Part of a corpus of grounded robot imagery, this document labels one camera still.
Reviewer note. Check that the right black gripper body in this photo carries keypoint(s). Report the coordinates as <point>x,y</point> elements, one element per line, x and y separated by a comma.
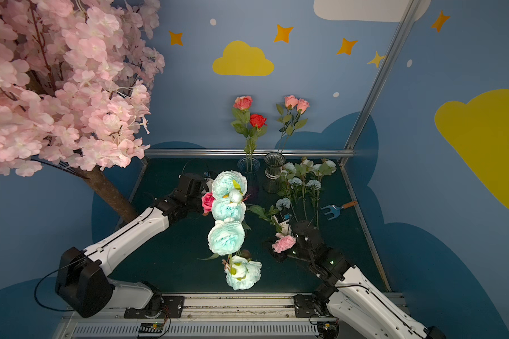
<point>289,248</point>

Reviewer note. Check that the blue carnation stem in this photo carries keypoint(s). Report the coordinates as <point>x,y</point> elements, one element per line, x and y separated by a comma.
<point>283,204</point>
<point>314,187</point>
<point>291,186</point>

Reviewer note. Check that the clear ribbed glass vase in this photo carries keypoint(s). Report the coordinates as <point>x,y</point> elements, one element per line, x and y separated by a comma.
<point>274,162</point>

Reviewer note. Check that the blue rose stem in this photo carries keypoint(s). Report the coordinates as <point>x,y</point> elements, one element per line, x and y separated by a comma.
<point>302,169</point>
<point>228,233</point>

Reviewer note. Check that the purple ribbed glass vase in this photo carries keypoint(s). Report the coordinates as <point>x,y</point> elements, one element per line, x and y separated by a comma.
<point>249,167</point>

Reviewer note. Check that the white flower stem blue vase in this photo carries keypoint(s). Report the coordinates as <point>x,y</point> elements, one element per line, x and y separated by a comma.
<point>242,273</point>

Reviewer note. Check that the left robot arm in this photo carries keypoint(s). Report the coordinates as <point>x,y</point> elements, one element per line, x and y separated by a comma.
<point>83,280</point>

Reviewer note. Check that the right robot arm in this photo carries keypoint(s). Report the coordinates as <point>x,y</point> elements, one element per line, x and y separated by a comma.
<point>345,292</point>

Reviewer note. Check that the pink carnation rose stem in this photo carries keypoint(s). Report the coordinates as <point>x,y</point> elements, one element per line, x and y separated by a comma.
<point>207,203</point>

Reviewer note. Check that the red and coral rose stem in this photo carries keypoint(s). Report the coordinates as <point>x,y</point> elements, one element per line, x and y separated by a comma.
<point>251,126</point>

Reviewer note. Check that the pink cherry blossom tree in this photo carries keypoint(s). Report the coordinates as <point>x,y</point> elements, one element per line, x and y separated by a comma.
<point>75,88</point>

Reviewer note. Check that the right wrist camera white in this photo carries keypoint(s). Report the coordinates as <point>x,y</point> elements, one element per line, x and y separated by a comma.
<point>285,224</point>

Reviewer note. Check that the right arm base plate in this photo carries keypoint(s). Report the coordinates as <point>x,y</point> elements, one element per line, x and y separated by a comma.
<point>308,306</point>

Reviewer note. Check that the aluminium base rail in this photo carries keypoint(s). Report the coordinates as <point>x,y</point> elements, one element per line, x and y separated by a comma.
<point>256,315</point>

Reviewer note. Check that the aluminium frame corner post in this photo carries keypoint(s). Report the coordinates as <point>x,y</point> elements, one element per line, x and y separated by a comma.
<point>394,49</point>

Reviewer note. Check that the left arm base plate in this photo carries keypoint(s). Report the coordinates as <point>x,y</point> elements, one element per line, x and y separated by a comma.
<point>159,307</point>

